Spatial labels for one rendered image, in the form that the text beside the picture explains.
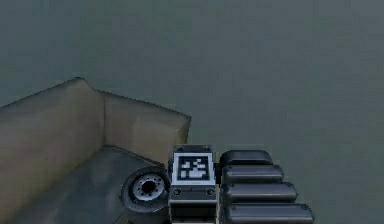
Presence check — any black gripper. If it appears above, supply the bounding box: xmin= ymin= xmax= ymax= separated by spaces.
xmin=120 ymin=165 xmax=172 ymax=224

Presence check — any beige sofa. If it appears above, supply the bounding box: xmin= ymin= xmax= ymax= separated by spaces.
xmin=0 ymin=76 xmax=193 ymax=224

